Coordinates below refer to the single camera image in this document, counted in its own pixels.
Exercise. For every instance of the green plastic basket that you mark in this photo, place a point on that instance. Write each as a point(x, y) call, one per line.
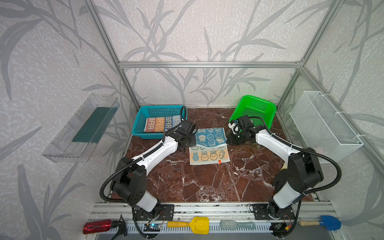
point(255, 107)

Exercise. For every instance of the black and yellow glove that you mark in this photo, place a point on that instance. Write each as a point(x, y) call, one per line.
point(281, 178)

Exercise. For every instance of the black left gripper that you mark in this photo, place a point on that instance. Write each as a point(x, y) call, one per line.
point(186, 142)

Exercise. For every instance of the controller board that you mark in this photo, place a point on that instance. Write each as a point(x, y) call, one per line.
point(280, 227)
point(152, 227)

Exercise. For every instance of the aluminium frame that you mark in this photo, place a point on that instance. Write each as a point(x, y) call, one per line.
point(348, 62)

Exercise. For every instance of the yellow toy shovel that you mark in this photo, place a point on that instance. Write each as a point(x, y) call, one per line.
point(198, 225)

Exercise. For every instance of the pink object in wire basket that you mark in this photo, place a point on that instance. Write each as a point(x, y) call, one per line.
point(319, 151)

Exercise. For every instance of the right controller board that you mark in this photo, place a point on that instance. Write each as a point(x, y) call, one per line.
point(280, 227)

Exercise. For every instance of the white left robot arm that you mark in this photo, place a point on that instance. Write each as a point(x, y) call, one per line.
point(128, 184)

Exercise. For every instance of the blue toy shovel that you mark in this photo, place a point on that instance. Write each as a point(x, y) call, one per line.
point(329, 222)

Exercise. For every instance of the teal plastic basket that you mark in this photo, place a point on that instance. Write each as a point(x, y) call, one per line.
point(155, 112)

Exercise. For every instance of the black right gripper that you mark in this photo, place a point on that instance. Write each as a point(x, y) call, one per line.
point(236, 139)

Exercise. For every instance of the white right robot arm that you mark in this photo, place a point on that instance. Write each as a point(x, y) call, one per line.
point(302, 174)

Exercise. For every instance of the left controller board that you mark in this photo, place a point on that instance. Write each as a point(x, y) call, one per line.
point(152, 227)

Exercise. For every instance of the pale green brush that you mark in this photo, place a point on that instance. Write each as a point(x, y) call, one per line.
point(233, 225)

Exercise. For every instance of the orange beige lettered towel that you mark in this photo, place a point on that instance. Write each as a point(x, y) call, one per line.
point(160, 124)

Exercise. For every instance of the white wire wall basket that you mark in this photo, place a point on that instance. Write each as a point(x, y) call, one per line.
point(322, 126)

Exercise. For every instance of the red bottle with black trigger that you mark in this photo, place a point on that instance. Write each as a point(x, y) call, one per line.
point(105, 226)

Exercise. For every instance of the blue bunny towel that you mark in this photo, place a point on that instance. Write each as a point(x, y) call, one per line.
point(211, 147)

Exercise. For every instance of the clear plastic wall tray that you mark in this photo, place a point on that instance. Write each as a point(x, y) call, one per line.
point(78, 139)

